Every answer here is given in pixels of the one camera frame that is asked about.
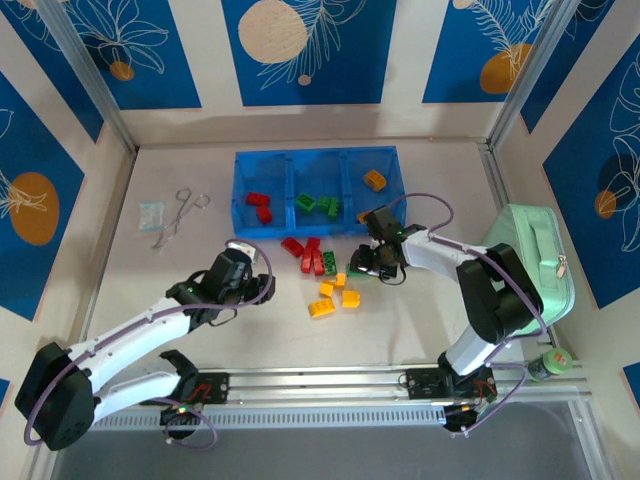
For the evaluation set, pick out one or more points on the aluminium frame post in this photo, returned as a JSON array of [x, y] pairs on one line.
[[85, 65], [535, 65]]

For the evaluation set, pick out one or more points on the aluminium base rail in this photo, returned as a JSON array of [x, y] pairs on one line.
[[320, 385]]

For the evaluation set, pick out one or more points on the clear plastic packet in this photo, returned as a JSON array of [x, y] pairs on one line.
[[151, 216]]

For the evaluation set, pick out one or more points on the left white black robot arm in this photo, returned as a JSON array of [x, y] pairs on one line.
[[125, 330]]

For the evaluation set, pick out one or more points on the long yellow lego brick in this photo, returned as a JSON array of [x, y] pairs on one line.
[[362, 218]]

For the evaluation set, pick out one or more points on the metal forceps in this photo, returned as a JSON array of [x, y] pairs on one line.
[[176, 216]]

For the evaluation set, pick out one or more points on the mint green zip case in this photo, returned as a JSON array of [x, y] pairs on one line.
[[550, 235]]

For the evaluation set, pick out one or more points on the long green lego brick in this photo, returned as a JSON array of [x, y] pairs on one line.
[[325, 202]]

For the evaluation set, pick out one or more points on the blue floral wall panel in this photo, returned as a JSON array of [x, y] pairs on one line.
[[590, 225], [450, 50], [55, 75], [350, 75], [30, 260], [150, 75], [570, 55]]

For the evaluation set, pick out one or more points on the blue three-compartment plastic bin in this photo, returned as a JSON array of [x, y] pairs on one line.
[[320, 175]]

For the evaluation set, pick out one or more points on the red lego brick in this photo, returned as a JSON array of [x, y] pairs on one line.
[[257, 199], [264, 214], [318, 262], [292, 247], [308, 255]]

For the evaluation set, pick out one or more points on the green tape roll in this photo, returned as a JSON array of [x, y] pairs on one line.
[[550, 364]]

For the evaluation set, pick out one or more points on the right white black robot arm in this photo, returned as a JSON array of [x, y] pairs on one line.
[[500, 295]]

